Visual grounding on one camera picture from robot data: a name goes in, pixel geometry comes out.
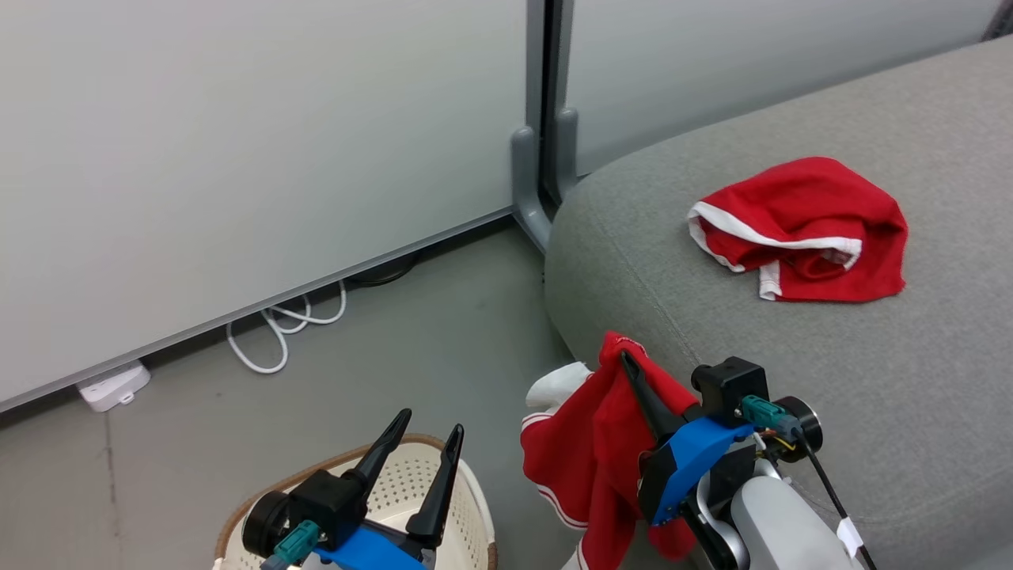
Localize grey partition foot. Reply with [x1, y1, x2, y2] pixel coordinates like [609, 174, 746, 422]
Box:
[510, 127, 555, 253]
[554, 108, 582, 203]

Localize white looped power cable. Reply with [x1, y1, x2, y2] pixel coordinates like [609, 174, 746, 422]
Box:
[226, 279, 349, 375]

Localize teal camera connector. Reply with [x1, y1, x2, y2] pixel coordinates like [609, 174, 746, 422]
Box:
[261, 520, 321, 570]
[740, 394, 795, 436]

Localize red garment wide white band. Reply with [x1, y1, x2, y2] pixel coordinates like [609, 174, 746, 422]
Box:
[687, 156, 909, 303]

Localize teal right camera connector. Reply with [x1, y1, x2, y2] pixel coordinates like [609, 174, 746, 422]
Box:
[740, 394, 795, 436]

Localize white power strip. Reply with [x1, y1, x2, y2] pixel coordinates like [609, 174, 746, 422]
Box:
[76, 360, 151, 413]

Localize black floor cable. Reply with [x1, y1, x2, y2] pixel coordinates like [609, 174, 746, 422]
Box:
[348, 253, 418, 288]

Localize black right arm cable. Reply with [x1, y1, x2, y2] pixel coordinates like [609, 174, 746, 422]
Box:
[791, 427, 879, 570]

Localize grey fabric sofa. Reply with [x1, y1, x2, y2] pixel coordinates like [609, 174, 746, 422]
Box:
[544, 36, 1013, 570]

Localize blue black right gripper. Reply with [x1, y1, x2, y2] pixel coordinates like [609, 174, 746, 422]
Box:
[620, 350, 762, 526]

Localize large white partition panel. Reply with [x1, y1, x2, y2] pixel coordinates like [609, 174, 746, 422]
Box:
[0, 0, 547, 414]

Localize narrow white partition panel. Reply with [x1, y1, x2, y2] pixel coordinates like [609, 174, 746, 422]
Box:
[552, 0, 1006, 179]

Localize teal left camera connector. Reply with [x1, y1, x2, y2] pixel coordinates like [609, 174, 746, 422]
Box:
[261, 520, 321, 570]

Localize white woven-rim laundry basket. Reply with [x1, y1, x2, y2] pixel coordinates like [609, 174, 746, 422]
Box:
[214, 433, 498, 570]

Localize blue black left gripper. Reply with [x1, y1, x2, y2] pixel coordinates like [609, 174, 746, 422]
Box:
[315, 409, 465, 570]

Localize red garment thin white stripes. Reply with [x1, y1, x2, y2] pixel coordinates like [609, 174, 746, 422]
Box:
[520, 331, 701, 570]

